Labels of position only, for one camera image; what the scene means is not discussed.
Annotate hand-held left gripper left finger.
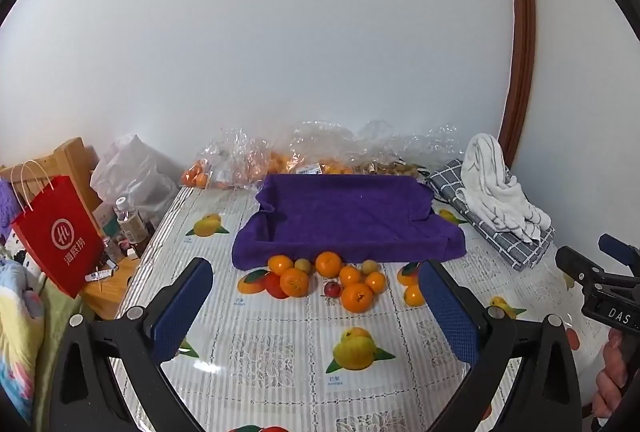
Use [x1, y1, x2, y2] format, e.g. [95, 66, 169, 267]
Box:
[48, 257, 213, 432]

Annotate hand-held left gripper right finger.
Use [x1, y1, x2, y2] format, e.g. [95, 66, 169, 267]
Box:
[417, 259, 583, 432]

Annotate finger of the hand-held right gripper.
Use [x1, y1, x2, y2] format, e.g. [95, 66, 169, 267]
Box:
[598, 233, 640, 282]
[556, 245, 609, 286]

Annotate purple towel covered tray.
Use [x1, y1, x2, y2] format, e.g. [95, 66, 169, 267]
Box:
[231, 173, 468, 272]

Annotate clear bag of brown fruits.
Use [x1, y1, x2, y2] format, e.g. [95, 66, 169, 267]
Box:
[352, 119, 467, 181]

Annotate person's right hand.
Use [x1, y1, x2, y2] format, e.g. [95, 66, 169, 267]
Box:
[592, 328, 633, 418]

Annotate wooden bedside table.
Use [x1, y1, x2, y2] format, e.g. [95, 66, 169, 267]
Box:
[79, 212, 157, 321]

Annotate grey checked cloth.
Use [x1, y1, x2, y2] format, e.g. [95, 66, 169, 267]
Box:
[425, 158, 557, 271]

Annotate white tube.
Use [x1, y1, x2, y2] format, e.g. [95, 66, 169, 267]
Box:
[85, 266, 120, 283]

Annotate large orange mandarin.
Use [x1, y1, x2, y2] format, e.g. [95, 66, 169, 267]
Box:
[341, 282, 375, 314]

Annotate fruit print tablecloth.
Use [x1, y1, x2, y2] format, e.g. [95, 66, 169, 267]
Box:
[107, 184, 618, 432]

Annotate clear plastic bottle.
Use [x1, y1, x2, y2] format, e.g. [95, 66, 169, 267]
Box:
[112, 197, 147, 245]

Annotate white striped towel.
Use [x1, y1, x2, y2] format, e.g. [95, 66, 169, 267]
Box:
[456, 133, 551, 243]

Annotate white carton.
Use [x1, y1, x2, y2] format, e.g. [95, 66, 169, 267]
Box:
[92, 202, 122, 239]

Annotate green bedsheet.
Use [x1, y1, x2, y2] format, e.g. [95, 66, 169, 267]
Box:
[30, 272, 87, 413]

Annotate white plastic bag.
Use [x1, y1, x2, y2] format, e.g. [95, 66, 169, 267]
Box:
[90, 133, 180, 219]

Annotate red paper bag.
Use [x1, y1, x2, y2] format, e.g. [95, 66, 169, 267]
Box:
[7, 160, 108, 299]

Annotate clear plastic bag of mandarins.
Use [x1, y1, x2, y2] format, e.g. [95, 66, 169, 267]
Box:
[269, 119, 362, 177]
[181, 127, 271, 191]

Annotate colourful blanket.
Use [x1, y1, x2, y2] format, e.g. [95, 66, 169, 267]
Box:
[0, 257, 47, 424]

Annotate wooden door frame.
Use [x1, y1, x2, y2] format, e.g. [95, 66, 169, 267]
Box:
[498, 0, 537, 173]

